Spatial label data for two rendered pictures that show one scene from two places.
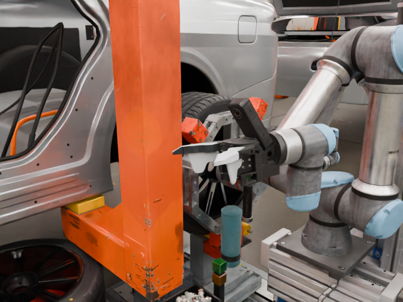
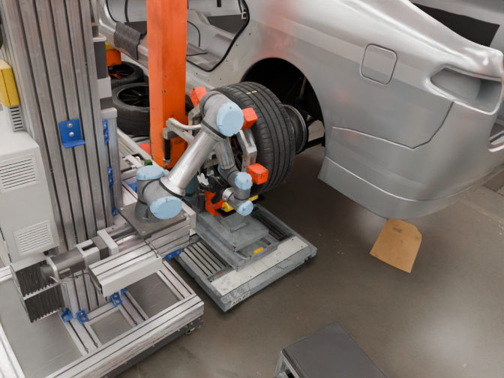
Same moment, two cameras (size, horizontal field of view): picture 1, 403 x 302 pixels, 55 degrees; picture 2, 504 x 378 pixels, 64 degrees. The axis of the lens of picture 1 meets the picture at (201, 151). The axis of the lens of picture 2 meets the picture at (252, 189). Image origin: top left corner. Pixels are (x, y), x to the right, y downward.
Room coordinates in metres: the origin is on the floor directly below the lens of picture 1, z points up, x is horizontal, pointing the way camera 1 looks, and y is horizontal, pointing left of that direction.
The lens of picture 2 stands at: (1.84, -2.13, 1.98)
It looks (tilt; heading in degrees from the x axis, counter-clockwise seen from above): 35 degrees down; 89
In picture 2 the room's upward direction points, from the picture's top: 8 degrees clockwise
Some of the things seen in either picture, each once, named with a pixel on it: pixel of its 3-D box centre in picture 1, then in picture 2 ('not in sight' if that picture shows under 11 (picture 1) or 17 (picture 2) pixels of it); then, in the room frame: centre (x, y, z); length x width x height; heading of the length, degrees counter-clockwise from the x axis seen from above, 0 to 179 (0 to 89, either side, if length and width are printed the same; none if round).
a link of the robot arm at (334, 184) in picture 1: (333, 194); not in sight; (1.07, -0.39, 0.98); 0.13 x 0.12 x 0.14; 32
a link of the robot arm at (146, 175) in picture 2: not in sight; (151, 182); (1.43, -0.74, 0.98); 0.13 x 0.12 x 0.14; 125
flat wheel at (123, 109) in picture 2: not in sight; (146, 107); (0.83, 1.25, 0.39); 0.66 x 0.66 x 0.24
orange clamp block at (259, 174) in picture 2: not in sight; (256, 173); (1.88, -0.35, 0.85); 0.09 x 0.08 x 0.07; 135
